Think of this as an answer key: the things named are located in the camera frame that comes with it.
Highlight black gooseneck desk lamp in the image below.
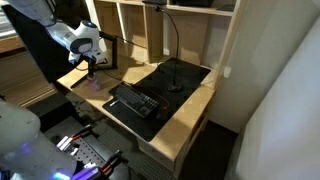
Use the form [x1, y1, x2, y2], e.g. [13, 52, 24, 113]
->
[154, 5, 185, 94]

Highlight black perforated mounting board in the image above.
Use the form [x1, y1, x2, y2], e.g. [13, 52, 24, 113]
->
[43, 115, 134, 180]

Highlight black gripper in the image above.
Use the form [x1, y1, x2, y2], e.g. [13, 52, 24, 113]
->
[82, 54, 102, 80]

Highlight black computer mouse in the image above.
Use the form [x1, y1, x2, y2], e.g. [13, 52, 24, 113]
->
[155, 105, 170, 121]

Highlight black storage case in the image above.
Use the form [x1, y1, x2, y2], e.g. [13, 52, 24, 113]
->
[174, 0, 215, 8]

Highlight flat black device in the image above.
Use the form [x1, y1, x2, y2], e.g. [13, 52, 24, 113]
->
[142, 0, 168, 6]

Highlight black curved monitor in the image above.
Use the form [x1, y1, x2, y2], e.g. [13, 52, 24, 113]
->
[1, 4, 88, 85]

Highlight red handled black clamp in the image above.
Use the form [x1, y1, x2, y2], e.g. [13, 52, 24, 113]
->
[83, 149, 124, 178]
[55, 124, 97, 152]

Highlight red keyboard cable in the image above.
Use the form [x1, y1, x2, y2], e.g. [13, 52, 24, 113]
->
[132, 84, 170, 109]

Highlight white wall outlet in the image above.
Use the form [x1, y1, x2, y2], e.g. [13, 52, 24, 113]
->
[223, 65, 232, 79]

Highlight black desk mat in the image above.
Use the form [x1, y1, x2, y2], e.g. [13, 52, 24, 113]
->
[102, 57, 212, 143]

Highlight grey and black keyboard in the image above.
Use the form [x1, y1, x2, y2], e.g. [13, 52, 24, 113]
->
[108, 81, 161, 119]

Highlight pink drink can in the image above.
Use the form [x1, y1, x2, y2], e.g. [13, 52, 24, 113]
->
[86, 74, 102, 92]

